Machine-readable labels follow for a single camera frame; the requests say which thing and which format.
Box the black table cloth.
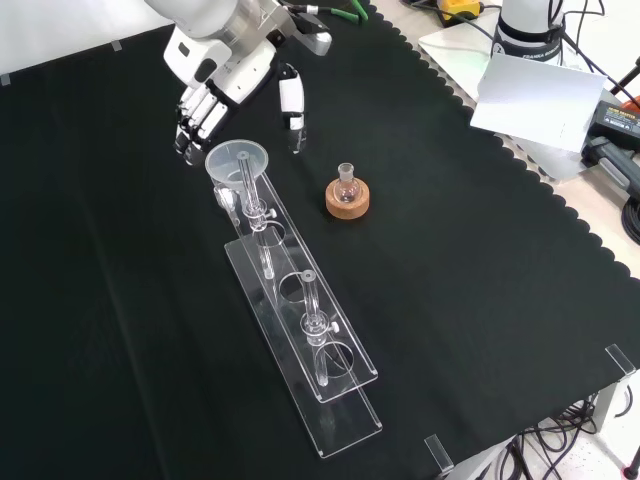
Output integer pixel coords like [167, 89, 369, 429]
[0, 0, 640, 480]

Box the white paper board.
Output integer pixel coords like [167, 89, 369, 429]
[469, 53, 607, 154]

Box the grey black handle tool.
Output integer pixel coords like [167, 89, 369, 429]
[581, 135, 640, 202]

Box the clear plastic funnel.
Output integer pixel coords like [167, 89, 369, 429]
[204, 138, 270, 224]

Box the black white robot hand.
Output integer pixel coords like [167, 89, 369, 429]
[162, 25, 307, 167]

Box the black floor cable bundle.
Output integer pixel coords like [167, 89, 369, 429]
[492, 392, 604, 480]

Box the black red tripod leg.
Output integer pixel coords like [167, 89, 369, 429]
[606, 53, 640, 97]

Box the black stop button cable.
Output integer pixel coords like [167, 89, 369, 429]
[402, 0, 503, 45]

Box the black coiled cable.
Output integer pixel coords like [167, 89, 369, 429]
[620, 196, 640, 242]

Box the grey metal base plate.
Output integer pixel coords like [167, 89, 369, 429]
[416, 19, 609, 184]

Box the black power adapter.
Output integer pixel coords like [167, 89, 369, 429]
[581, 99, 640, 152]

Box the clear cloth clip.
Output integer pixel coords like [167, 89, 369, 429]
[604, 344, 638, 378]
[423, 434, 455, 473]

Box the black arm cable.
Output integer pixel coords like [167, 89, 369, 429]
[548, 0, 640, 109]

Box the black tripod foot red tip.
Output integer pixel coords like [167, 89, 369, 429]
[621, 447, 640, 480]

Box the yellow stop button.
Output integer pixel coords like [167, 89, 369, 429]
[436, 0, 486, 27]

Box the clear acrylic funnel stand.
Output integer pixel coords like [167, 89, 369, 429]
[214, 151, 385, 460]

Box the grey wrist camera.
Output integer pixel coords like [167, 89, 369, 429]
[284, 10, 334, 57]

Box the small round-bottom glass flask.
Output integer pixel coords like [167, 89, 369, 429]
[333, 162, 360, 204]

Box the cork ring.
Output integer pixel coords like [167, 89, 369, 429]
[325, 178, 373, 221]

